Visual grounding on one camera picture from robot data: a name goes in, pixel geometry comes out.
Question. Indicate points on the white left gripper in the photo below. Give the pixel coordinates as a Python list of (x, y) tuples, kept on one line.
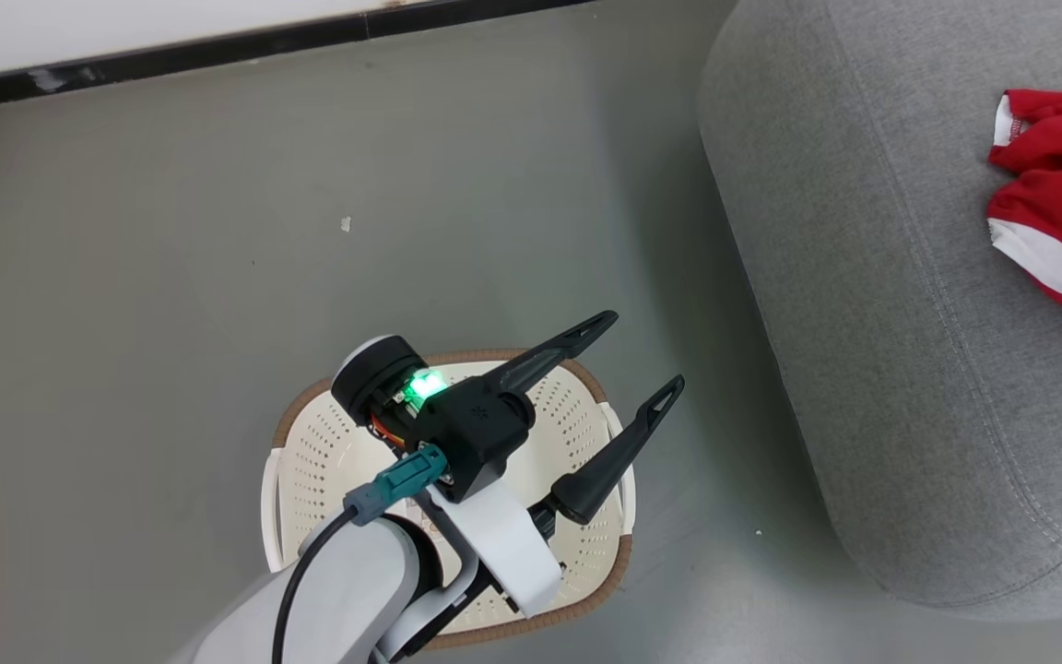
[(513, 544)]

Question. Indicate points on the cream perforated plastic laundry basket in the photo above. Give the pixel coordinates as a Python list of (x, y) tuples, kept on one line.
[(328, 461)]

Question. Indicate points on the black left wrist motor cylinder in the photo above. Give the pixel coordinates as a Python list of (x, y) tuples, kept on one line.
[(367, 373)]

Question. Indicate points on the grey fabric sofa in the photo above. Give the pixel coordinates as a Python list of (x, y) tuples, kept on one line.
[(909, 304)]

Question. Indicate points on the black skirting board strip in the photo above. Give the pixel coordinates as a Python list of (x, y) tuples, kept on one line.
[(218, 48)]

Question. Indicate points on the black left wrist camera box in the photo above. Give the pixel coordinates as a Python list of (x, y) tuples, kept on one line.
[(476, 438)]

